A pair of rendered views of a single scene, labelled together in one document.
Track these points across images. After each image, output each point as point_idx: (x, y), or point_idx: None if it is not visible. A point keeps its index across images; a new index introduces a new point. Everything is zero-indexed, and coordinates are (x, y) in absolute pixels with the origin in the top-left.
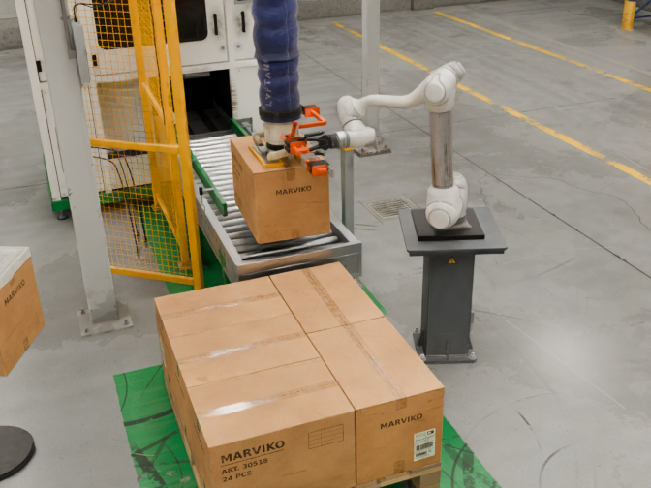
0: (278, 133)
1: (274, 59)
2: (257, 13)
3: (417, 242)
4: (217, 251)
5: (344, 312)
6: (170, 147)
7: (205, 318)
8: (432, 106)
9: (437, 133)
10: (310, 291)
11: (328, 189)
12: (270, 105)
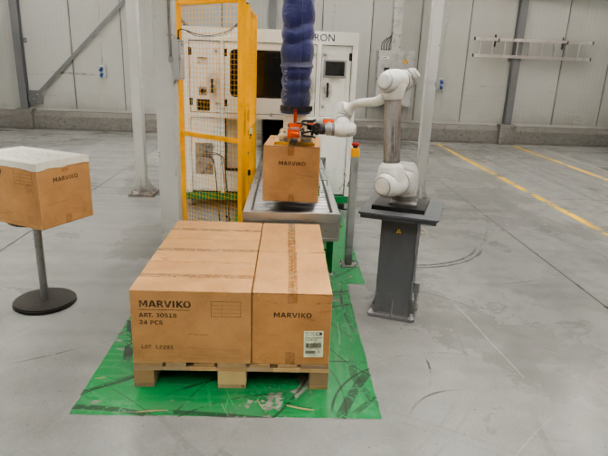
0: (289, 122)
1: (290, 65)
2: (282, 32)
3: (369, 209)
4: None
5: (297, 246)
6: (232, 138)
7: (200, 233)
8: (384, 93)
9: (387, 117)
10: (283, 233)
11: (318, 167)
12: (285, 99)
